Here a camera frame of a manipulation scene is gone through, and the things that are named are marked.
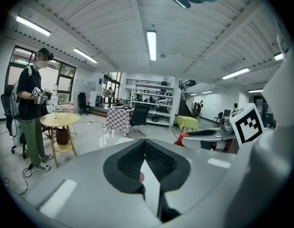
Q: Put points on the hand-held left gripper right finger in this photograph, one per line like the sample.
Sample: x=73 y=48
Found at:
x=168 y=167

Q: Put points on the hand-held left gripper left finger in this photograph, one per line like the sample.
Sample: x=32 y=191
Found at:
x=123 y=165

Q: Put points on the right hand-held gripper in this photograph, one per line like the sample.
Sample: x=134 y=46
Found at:
x=249 y=127

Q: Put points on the person's left hand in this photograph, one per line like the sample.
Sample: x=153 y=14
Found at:
x=142 y=177

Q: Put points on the yellow tablecloth table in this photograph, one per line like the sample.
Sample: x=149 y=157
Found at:
x=187 y=122

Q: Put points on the black side chair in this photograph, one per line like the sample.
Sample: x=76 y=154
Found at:
x=218 y=116

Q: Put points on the black metal staircase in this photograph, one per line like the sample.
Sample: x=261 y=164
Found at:
x=187 y=103

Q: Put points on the checkered tablecloth table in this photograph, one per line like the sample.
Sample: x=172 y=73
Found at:
x=118 y=120

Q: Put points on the black office chair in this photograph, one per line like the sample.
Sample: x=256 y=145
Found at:
x=6 y=108
x=82 y=101
x=140 y=115

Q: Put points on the black white oval device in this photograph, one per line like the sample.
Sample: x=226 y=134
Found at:
x=119 y=105

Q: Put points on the long ceiling light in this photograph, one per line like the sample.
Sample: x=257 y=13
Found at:
x=34 y=25
x=279 y=56
x=255 y=91
x=235 y=73
x=85 y=55
x=151 y=45

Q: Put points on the white shelving rack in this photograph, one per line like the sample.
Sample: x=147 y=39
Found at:
x=156 y=89

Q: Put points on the brown bag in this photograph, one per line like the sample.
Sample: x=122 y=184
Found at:
x=62 y=136

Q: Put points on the person's grey t-shirt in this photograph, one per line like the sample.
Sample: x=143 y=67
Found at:
x=268 y=170

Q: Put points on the round wooden table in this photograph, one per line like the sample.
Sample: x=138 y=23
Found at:
x=59 y=119

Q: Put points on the tall drinking glass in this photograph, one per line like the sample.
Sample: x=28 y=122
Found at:
x=56 y=114

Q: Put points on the round smoke detector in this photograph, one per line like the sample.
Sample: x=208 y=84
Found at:
x=163 y=55

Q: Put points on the white plastic jug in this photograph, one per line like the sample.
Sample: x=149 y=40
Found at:
x=55 y=90

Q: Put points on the black-framed window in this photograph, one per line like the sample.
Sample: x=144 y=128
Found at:
x=65 y=72

